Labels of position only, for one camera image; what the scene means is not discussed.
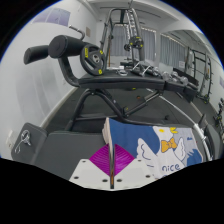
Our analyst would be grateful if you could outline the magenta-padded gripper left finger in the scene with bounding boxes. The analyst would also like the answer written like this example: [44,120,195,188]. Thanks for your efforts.
[69,143,112,191]

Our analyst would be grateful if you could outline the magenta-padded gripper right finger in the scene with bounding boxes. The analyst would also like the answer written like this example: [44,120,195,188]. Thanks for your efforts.
[111,143,157,191]

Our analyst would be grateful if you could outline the blue white cartoon print towel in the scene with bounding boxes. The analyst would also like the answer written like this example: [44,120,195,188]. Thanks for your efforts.
[101,117,205,181]

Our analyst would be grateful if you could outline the black padded weight bench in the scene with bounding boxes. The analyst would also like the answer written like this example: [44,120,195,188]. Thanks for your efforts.
[11,122,111,183]

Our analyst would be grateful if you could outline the silver spring barbell collar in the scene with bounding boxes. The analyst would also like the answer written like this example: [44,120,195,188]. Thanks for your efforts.
[13,130,33,154]

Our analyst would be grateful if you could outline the silver barbell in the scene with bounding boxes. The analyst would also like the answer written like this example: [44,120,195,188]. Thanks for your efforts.
[191,121,214,162]

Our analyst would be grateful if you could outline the black roller-pad exercise bench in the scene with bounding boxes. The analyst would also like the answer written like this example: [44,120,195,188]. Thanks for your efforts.
[23,34,208,133]

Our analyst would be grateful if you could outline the black bench seat pad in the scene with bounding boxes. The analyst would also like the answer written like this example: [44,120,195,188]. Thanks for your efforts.
[199,114,224,158]

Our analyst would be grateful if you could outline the group of chrome dumbbells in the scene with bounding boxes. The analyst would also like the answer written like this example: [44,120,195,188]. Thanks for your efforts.
[161,68,193,86]

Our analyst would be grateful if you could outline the black yellow-marked weight plate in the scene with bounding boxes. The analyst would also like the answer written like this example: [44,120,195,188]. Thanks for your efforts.
[129,35,144,48]
[79,44,106,77]

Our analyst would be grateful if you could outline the black exercise machine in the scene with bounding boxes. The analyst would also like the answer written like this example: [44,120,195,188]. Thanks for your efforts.
[214,98,224,128]

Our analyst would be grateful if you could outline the grey window curtain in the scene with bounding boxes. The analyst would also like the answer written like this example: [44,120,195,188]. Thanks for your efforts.
[111,25,157,61]
[159,33,188,69]

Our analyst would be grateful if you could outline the white wall socket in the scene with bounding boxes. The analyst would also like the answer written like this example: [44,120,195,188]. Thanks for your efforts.
[5,129,14,148]

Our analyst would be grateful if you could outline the chrome cable grip handle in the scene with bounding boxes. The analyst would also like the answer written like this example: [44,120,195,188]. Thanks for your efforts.
[131,63,151,78]

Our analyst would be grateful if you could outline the grey cable power rack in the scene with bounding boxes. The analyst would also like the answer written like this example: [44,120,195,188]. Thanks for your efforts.
[99,7,148,71]

